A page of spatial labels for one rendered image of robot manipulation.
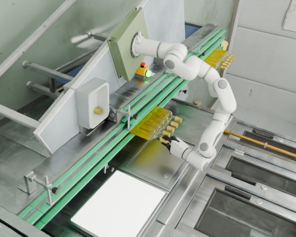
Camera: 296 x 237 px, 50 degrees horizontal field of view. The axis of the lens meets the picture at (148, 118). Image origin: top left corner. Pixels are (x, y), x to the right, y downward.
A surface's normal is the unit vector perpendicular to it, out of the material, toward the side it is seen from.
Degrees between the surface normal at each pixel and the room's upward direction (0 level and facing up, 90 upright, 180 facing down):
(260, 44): 90
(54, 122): 0
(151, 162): 90
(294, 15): 90
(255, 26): 90
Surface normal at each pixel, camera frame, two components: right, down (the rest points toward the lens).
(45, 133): 0.87, 0.32
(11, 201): 0.06, -0.81
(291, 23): -0.49, 0.48
